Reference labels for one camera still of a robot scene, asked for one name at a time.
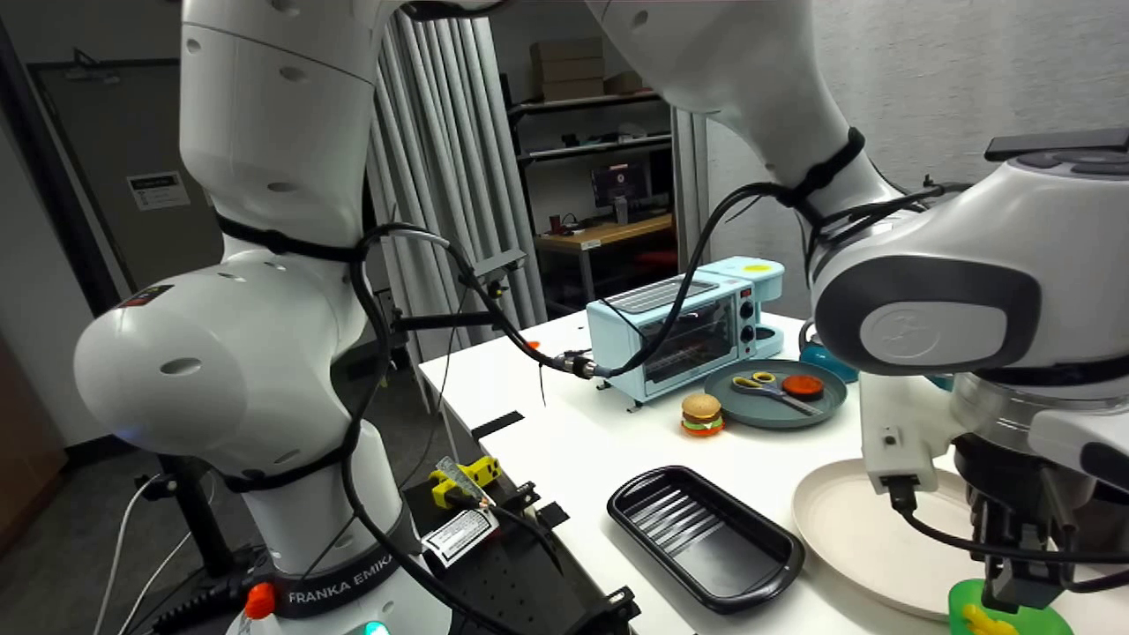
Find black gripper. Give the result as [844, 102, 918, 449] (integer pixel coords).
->
[951, 435, 1104, 613]

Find yellow toy fry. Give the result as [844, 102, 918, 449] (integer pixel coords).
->
[960, 603, 1025, 635]

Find green plastic cup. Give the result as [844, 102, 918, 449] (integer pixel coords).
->
[947, 570, 1078, 635]

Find red toy tomato slice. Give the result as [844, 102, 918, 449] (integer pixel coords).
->
[780, 369, 830, 401]

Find grey toy utensil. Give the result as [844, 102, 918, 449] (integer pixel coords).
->
[731, 369, 824, 419]

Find toy burger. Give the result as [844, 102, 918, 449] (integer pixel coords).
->
[677, 393, 731, 442]

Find beige round plate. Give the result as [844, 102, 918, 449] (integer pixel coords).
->
[787, 454, 999, 625]

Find teal plastic mug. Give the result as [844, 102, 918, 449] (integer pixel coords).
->
[801, 336, 866, 389]

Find grey round plate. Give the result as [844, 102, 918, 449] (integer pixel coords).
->
[701, 359, 852, 435]

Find black rectangular tray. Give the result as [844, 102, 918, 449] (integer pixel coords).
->
[603, 462, 807, 616]

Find light blue toaster oven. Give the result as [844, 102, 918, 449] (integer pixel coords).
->
[584, 253, 790, 410]

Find grey curtain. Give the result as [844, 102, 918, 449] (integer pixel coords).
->
[807, 0, 1129, 198]

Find wooden workbench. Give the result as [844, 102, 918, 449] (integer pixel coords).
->
[537, 213, 680, 309]

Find yellow clamp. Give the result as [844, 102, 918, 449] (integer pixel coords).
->
[429, 453, 510, 513]

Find black metal shelf unit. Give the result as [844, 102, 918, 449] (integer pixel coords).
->
[510, 89, 680, 309]

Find cardboard box on shelf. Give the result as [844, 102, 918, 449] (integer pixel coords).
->
[531, 39, 611, 105]

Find white vertical blinds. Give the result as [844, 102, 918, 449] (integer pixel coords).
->
[363, 8, 552, 365]

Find orange capped white bottle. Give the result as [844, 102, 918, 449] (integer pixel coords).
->
[225, 579, 289, 635]

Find white door sign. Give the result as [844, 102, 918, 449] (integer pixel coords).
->
[123, 165, 193, 214]

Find grey door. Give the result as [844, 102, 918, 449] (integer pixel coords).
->
[25, 54, 230, 301]

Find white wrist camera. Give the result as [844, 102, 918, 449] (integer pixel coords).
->
[857, 369, 982, 498]

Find black cable bundle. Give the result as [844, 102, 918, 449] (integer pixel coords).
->
[339, 127, 982, 393]

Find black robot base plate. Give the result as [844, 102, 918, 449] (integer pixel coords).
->
[394, 465, 645, 635]

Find white floor cable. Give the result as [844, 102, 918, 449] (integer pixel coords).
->
[87, 474, 165, 635]

